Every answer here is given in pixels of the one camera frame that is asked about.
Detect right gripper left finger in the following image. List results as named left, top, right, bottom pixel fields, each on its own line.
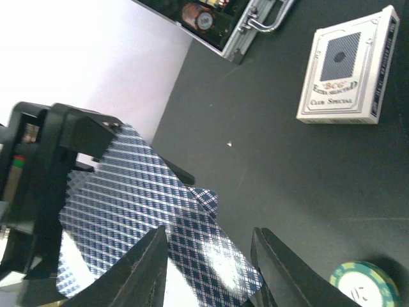
left=63, top=226, right=168, bottom=307

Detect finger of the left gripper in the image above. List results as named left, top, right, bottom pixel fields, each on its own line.
left=164, top=159, right=196, bottom=185

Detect aluminium poker chip case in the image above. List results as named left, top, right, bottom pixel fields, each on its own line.
left=135, top=0, right=295, bottom=64

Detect green poker chip stack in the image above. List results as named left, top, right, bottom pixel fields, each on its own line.
left=329, top=261, right=401, bottom=307

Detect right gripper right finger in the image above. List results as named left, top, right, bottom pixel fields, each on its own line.
left=251, top=227, right=358, bottom=306

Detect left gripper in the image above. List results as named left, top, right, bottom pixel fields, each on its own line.
left=1, top=102, right=121, bottom=278

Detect blue playing card deck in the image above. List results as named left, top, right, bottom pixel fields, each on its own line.
left=56, top=125, right=263, bottom=306

